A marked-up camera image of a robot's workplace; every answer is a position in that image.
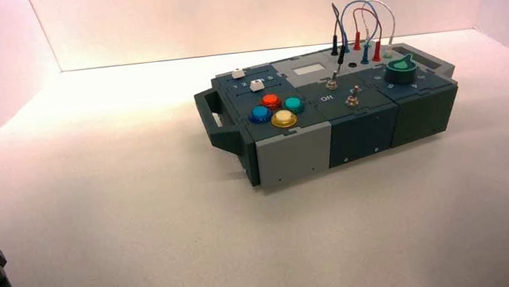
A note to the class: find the dark modular control box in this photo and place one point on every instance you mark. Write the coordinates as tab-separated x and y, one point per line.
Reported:
294	152

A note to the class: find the white slider knob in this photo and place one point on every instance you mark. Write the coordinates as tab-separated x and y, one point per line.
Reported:
238	73
256	85

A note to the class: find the green rotary knob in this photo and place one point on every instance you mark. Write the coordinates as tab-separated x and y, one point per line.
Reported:
400	72

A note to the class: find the red round push button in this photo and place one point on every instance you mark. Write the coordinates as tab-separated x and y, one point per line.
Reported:
271	100

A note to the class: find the blue round push button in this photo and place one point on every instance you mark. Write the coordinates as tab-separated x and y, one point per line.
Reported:
260	114

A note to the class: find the small white display screen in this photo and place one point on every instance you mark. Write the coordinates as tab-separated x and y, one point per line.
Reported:
309	69

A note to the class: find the green round push button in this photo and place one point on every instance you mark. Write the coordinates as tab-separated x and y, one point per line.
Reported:
294	104

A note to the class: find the yellow round push button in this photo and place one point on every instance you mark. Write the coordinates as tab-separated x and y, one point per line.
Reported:
284	118

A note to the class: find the metal toggle switch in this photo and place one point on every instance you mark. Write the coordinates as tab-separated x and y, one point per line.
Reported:
332	84
352	100

